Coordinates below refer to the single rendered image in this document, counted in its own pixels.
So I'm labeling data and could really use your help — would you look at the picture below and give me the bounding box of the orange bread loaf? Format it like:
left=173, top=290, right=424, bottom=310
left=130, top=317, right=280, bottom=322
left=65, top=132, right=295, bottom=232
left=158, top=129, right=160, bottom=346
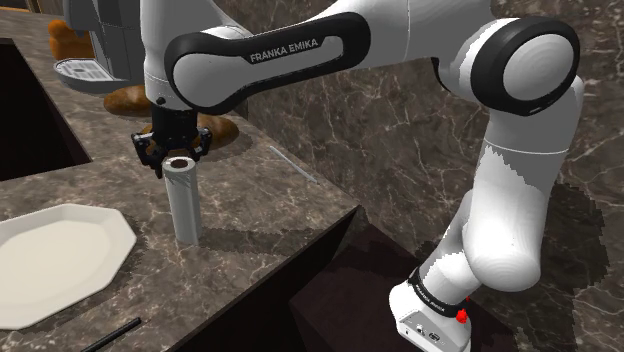
left=47, top=18, right=97, bottom=62

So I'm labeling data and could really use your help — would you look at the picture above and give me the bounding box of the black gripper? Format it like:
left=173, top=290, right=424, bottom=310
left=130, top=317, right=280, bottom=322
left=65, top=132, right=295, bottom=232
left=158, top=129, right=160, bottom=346
left=130, top=104, right=214, bottom=180

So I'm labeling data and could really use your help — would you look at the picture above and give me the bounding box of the brown bread loaf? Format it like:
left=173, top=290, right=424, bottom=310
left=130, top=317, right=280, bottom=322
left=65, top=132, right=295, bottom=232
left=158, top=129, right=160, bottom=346
left=140, top=113, right=241, bottom=150
left=103, top=84, right=153, bottom=119

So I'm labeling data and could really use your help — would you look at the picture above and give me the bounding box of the white paper towel roll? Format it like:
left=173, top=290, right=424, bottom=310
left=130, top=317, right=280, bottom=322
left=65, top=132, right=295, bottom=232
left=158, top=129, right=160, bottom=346
left=161, top=155, right=204, bottom=246

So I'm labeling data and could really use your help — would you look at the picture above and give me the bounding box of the white octagonal plate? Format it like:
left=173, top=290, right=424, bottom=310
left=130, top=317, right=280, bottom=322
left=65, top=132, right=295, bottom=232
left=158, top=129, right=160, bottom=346
left=0, top=203, right=138, bottom=331

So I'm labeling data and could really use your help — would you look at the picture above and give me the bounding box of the grey coffee machine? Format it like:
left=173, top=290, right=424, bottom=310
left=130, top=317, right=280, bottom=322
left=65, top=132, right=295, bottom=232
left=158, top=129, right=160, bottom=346
left=52, top=0, right=148, bottom=95

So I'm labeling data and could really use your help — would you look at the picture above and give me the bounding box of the black pen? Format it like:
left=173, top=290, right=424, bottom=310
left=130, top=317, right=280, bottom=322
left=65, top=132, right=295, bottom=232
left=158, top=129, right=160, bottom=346
left=80, top=316, right=143, bottom=352

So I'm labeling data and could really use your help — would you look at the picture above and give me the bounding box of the dark robot stand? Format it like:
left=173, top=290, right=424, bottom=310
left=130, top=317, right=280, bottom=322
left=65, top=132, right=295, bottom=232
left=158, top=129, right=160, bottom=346
left=289, top=223, right=519, bottom=352

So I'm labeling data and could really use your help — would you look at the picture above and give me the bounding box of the thin grey stick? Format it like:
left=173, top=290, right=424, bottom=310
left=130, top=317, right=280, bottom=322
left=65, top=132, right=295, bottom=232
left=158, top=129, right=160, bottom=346
left=268, top=145, right=320, bottom=185

